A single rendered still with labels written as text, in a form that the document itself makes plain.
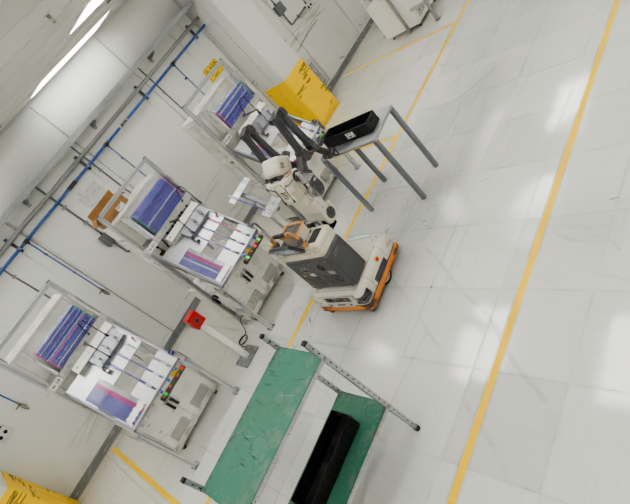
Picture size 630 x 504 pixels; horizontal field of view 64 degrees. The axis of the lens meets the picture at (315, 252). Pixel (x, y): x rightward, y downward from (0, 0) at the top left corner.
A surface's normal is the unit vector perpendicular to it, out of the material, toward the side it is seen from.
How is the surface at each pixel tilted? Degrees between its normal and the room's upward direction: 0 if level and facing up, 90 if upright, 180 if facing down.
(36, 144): 90
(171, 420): 90
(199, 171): 90
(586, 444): 0
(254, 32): 90
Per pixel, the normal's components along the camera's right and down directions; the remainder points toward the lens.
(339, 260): 0.65, -0.11
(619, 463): -0.65, -0.58
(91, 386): 0.00, -0.43
